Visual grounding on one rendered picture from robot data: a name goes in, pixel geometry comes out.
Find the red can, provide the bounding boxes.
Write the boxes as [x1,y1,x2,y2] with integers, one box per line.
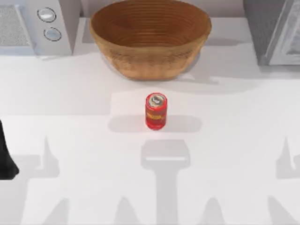
[145,92,168,130]

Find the brown woven basket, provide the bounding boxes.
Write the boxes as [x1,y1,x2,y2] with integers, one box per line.
[89,0,213,82]

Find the round microwave knob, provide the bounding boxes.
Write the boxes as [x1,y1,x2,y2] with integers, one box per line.
[37,7,57,23]
[43,27,62,42]

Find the pale microwave oven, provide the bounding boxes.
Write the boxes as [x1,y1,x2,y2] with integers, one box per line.
[0,0,83,57]

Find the grey cabinet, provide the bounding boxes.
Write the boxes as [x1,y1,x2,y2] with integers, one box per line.
[242,0,300,67]

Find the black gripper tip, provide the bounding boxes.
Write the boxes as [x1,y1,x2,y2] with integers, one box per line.
[0,120,20,181]

